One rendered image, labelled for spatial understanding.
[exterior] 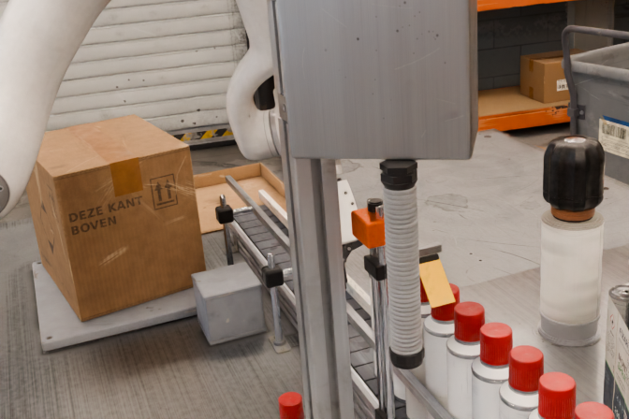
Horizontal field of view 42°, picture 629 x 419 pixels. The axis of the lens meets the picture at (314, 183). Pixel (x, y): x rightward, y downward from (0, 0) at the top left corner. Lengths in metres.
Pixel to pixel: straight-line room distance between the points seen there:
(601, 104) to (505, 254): 1.86
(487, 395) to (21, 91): 0.65
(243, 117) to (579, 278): 0.54
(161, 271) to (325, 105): 0.81
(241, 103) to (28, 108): 0.32
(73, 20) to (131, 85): 4.18
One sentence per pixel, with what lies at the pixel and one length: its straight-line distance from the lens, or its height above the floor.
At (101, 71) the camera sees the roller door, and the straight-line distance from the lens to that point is 5.21.
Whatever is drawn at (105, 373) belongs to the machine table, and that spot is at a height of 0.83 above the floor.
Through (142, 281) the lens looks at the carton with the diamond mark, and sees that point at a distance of 1.49.
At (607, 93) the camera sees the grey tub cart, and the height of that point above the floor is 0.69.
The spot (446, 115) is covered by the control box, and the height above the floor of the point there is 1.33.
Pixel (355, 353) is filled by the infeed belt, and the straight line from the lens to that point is 1.22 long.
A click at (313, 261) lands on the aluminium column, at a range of 0.86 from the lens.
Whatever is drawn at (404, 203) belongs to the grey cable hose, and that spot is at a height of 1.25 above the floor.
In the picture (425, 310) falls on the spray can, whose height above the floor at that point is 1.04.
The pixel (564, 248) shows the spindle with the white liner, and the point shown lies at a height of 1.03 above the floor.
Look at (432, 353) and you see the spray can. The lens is 0.97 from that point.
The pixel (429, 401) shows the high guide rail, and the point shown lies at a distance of 0.98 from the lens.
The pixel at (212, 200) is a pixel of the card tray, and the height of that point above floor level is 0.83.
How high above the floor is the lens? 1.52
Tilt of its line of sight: 20 degrees down
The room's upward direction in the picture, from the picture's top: 5 degrees counter-clockwise
